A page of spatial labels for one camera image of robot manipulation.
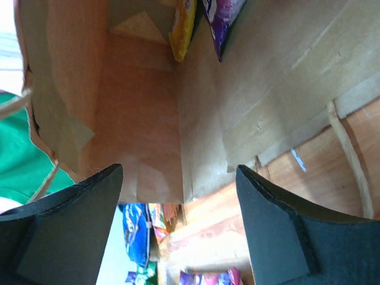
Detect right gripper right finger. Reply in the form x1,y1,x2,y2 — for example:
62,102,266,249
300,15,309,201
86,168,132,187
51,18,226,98
236,165,379,284

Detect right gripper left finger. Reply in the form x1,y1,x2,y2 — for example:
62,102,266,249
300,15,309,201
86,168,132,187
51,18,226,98
1,164,123,284

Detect purple Foxs candy bag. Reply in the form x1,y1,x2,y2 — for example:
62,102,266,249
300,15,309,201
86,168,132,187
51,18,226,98
202,0,246,62
179,268,243,285

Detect blue Doritos chip bag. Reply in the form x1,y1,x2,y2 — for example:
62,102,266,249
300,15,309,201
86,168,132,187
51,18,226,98
118,203,152,268

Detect yellow green candy bag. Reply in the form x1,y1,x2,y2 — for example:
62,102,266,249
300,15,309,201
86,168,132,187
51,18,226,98
125,261,158,285

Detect red brown paper bag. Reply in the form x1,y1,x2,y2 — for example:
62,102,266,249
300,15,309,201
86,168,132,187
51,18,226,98
1,1,379,217

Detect orange Tops candy bag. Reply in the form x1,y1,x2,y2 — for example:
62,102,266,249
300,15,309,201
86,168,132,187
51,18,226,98
148,203,181,245

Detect yellow snack packet in bag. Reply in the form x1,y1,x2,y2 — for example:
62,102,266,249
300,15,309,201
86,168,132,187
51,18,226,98
169,0,197,62

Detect green shirt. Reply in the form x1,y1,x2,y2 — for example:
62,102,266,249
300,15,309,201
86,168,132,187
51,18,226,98
0,91,77,205

